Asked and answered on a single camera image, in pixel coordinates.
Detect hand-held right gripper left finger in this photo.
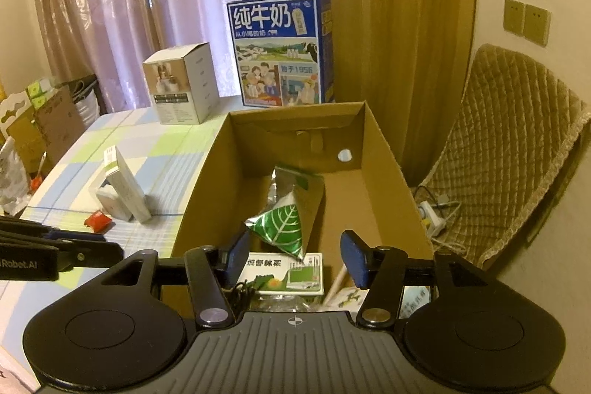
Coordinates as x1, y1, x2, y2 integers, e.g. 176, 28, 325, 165
99, 222, 253, 328

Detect green tissue packs in box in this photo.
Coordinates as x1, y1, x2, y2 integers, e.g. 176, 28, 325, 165
25, 77, 59, 109

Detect silver bag green leaf print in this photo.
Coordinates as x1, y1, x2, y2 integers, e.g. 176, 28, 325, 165
244, 191, 308, 264

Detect beige wall socket plate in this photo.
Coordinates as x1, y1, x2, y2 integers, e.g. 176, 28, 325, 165
503, 0, 526, 36
523, 3, 551, 47

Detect silver pouch green label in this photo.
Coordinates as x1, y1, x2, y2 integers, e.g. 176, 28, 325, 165
266, 165, 327, 257

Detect white green upright box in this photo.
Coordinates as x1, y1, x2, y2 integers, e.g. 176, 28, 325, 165
102, 145, 153, 223

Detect white bucket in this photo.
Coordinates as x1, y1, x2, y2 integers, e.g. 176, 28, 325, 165
75, 97, 101, 130

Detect red snack packet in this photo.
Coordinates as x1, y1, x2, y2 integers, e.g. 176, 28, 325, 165
84, 212, 114, 233

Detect brown curtain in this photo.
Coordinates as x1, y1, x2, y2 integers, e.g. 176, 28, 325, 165
307, 0, 479, 188

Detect blue milk carton case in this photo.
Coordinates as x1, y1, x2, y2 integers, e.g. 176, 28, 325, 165
226, 0, 337, 108

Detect white power strip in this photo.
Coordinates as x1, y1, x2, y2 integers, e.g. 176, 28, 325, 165
417, 199, 452, 234

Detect brown cardboard sheet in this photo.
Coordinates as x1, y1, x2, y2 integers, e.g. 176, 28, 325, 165
32, 86, 87, 165

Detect long white green box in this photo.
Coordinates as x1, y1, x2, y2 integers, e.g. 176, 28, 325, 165
235, 252, 324, 298

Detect white printed plastic bag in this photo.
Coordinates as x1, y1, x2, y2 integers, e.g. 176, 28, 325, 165
0, 139, 31, 216

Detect white box green print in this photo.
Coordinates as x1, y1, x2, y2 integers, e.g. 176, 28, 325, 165
330, 283, 435, 321

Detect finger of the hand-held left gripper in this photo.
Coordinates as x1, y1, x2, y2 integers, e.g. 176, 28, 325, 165
0, 216, 107, 244
55, 240, 124, 273

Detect quilted beige chair cushion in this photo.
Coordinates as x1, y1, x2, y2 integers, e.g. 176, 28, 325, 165
411, 44, 591, 271

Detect white chair back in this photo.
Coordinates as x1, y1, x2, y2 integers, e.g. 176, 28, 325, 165
0, 91, 34, 146

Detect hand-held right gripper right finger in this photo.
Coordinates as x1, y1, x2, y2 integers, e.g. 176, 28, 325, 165
339, 229, 498, 330

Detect beige product box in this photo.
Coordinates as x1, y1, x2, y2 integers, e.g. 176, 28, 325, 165
141, 42, 221, 126

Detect brown cardboard storage box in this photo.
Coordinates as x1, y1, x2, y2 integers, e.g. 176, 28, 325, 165
8, 117, 48, 174

